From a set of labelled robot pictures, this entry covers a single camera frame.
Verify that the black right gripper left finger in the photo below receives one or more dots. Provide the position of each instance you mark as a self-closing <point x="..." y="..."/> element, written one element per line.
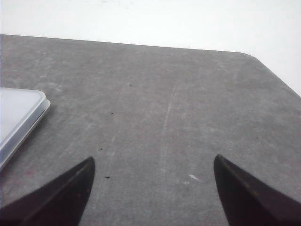
<point x="61" y="202"/>

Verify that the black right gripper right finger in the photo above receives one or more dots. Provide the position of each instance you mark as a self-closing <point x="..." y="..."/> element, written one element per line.
<point x="247" y="201"/>

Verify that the silver digital kitchen scale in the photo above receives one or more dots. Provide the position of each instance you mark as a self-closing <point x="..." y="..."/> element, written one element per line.
<point x="20" y="112"/>

